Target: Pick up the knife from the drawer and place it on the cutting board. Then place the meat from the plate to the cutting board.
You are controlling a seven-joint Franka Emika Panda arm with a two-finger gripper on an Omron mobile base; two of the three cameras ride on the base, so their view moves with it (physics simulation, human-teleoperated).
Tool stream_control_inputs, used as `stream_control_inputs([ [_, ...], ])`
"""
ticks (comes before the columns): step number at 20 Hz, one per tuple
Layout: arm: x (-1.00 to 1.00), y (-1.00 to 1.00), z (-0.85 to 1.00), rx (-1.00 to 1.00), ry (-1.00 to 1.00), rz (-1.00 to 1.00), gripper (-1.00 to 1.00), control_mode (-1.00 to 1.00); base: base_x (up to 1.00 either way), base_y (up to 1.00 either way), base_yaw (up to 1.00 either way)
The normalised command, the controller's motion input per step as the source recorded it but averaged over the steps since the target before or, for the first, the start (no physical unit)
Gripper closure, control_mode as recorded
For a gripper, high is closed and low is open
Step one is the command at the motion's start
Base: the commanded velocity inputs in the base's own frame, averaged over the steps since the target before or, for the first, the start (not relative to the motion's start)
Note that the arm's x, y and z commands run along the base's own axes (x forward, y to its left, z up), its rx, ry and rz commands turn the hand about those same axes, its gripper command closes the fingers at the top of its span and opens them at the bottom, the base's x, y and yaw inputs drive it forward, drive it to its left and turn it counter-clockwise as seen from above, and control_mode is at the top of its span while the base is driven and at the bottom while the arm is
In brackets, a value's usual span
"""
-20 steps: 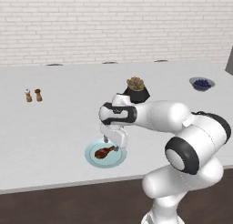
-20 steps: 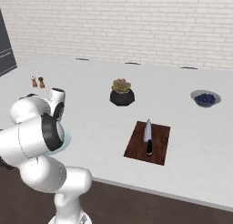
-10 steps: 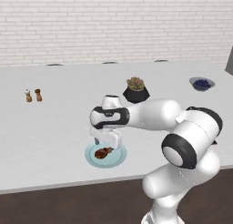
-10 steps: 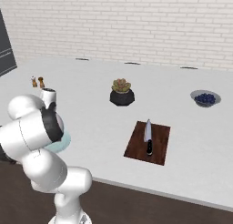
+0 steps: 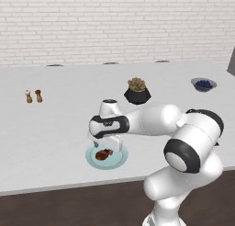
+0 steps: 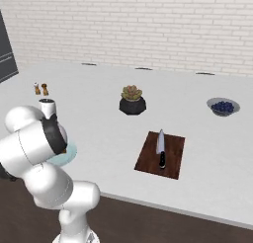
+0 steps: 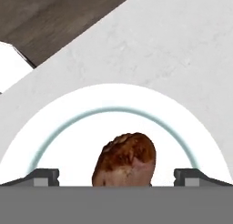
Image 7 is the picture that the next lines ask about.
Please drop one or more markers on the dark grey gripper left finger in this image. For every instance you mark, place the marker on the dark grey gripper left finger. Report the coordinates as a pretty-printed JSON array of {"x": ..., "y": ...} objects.
[{"x": 45, "y": 174}]

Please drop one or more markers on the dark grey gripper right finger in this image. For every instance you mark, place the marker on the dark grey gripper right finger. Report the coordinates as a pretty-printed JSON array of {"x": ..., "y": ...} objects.
[{"x": 187, "y": 174}]

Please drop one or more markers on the brown piece of meat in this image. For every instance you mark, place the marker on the brown piece of meat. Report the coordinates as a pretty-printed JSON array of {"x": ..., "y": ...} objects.
[{"x": 127, "y": 160}]

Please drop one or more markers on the white cupboard front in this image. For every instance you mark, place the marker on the white cupboard front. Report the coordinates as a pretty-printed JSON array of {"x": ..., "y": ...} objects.
[{"x": 10, "y": 66}]

